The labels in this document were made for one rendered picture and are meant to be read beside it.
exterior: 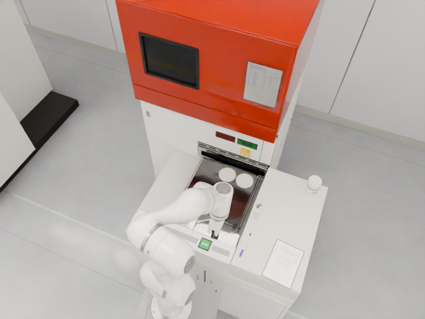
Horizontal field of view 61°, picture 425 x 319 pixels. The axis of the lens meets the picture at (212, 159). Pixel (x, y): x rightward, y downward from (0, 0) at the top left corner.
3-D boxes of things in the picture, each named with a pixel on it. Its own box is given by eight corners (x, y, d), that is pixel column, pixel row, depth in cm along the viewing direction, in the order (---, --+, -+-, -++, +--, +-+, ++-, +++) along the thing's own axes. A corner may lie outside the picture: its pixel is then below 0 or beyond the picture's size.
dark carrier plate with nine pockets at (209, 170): (204, 157, 218) (204, 157, 218) (258, 176, 211) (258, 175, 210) (179, 203, 199) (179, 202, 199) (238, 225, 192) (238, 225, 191)
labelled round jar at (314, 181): (306, 182, 200) (310, 173, 193) (319, 187, 199) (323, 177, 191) (303, 192, 197) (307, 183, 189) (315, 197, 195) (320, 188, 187)
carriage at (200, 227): (177, 215, 199) (177, 212, 197) (239, 240, 192) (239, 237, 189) (171, 228, 195) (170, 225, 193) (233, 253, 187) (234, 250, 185)
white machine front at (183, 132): (149, 136, 237) (140, 91, 205) (267, 177, 219) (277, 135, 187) (147, 139, 235) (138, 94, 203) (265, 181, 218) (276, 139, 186)
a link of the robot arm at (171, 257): (169, 266, 149) (200, 289, 145) (150, 291, 144) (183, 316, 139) (159, 214, 108) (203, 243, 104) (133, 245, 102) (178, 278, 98)
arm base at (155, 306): (179, 335, 162) (179, 326, 147) (143, 316, 166) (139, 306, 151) (198, 295, 173) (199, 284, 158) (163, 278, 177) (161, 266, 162)
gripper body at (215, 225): (215, 200, 158) (212, 216, 165) (206, 218, 151) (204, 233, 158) (231, 207, 156) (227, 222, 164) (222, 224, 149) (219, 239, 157)
